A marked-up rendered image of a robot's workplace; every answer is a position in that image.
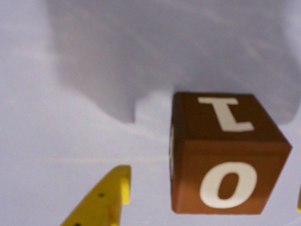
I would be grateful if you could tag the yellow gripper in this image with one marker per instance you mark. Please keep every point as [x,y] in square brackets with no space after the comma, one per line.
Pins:
[102,205]

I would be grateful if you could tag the brown wooden cube with white digits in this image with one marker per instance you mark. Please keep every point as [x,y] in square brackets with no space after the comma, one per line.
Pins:
[226,154]

